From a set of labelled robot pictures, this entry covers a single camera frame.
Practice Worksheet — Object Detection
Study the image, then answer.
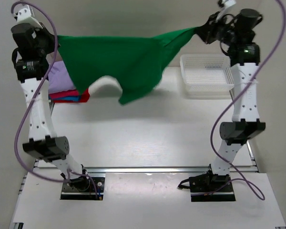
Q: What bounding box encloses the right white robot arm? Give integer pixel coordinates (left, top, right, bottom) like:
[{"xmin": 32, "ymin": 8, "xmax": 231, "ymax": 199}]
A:
[{"xmin": 197, "ymin": 9, "xmax": 266, "ymax": 191}]

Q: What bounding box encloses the white plastic basket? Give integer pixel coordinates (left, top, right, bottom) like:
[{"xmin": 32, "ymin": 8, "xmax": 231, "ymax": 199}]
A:
[{"xmin": 180, "ymin": 53, "xmax": 234, "ymax": 100}]

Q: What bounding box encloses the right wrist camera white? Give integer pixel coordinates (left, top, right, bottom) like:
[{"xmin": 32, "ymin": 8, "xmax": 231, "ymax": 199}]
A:
[{"xmin": 215, "ymin": 0, "xmax": 236, "ymax": 22}]

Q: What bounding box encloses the aluminium rail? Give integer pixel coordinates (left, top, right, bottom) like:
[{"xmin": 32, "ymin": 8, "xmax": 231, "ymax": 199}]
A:
[{"xmin": 33, "ymin": 140, "xmax": 259, "ymax": 174}]

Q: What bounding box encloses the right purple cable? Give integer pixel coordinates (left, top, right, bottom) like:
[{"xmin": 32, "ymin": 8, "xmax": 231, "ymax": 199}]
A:
[{"xmin": 190, "ymin": 0, "xmax": 286, "ymax": 201}]

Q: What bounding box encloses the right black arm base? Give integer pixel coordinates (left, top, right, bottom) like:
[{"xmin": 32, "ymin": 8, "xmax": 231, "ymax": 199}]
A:
[{"xmin": 177, "ymin": 170, "xmax": 236, "ymax": 202}]

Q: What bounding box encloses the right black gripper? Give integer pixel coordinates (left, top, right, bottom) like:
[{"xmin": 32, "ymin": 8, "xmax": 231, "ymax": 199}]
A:
[{"xmin": 195, "ymin": 12, "xmax": 240, "ymax": 47}]

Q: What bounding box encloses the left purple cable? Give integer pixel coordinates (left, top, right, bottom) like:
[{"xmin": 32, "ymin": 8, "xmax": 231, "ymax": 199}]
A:
[{"xmin": 10, "ymin": 1, "xmax": 101, "ymax": 200}]

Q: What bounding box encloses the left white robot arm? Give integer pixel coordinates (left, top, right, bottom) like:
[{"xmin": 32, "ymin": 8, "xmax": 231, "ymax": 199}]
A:
[{"xmin": 11, "ymin": 23, "xmax": 90, "ymax": 190}]

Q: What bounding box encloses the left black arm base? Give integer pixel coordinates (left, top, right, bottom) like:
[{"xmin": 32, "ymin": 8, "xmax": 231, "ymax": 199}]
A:
[{"xmin": 60, "ymin": 173, "xmax": 105, "ymax": 201}]

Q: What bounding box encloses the green t shirt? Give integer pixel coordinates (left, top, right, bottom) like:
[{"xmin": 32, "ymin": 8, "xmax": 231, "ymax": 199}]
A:
[{"xmin": 58, "ymin": 27, "xmax": 196, "ymax": 105}]

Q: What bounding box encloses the folded lilac t shirt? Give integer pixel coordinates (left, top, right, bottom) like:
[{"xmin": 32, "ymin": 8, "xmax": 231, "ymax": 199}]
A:
[{"xmin": 48, "ymin": 61, "xmax": 75, "ymax": 94}]

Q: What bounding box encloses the purple cable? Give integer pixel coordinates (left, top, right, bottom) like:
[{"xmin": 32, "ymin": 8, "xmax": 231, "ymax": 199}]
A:
[
  {"xmin": 10, "ymin": 1, "xmax": 101, "ymax": 200},
  {"xmin": 190, "ymin": 0, "xmax": 286, "ymax": 201}
]

